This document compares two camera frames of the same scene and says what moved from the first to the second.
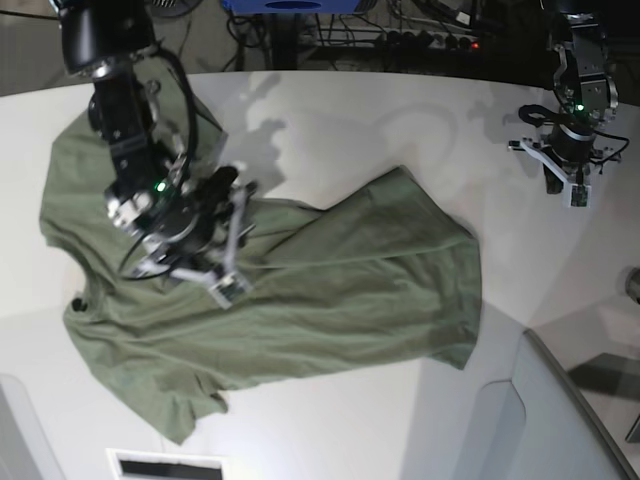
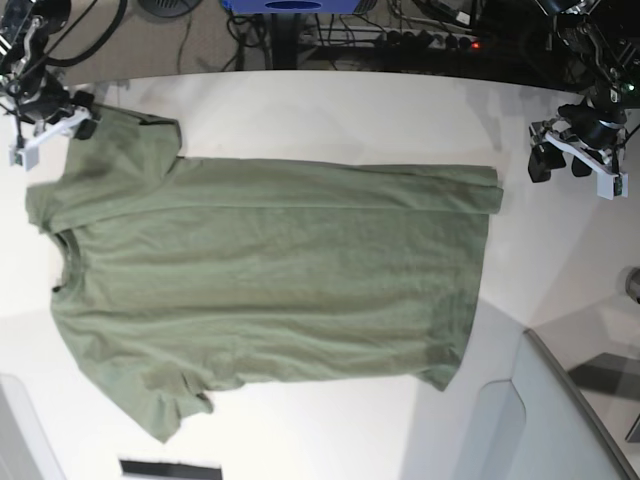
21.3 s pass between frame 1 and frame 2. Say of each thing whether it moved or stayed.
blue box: stayed
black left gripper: moved
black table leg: stayed
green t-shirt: moved
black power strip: stayed
